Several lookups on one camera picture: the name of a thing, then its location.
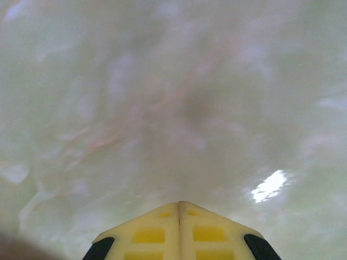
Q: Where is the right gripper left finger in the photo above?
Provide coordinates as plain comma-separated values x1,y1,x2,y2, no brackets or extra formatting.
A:
82,200,180,260

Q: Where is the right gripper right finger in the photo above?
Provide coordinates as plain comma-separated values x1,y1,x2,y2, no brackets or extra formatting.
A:
179,200,282,260

